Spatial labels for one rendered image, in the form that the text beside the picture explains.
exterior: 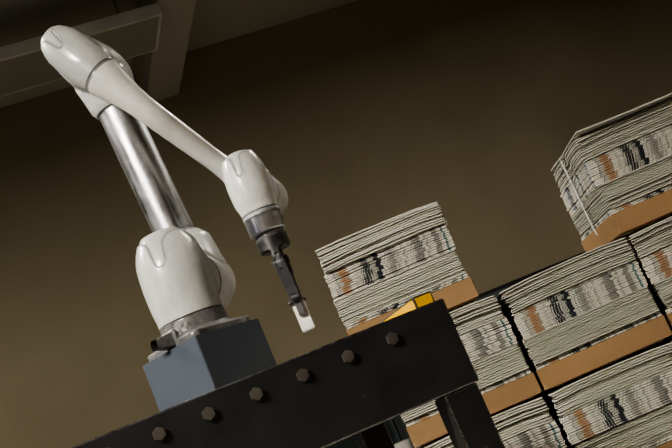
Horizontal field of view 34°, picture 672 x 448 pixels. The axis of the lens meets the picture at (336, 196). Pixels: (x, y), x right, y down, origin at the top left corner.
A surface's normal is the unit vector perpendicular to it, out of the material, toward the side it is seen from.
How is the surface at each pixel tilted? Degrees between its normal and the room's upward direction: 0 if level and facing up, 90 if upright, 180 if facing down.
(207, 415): 90
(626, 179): 90
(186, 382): 90
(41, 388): 90
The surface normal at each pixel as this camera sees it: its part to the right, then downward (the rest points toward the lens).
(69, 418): 0.21, -0.30
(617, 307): -0.08, -0.18
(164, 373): -0.63, 0.10
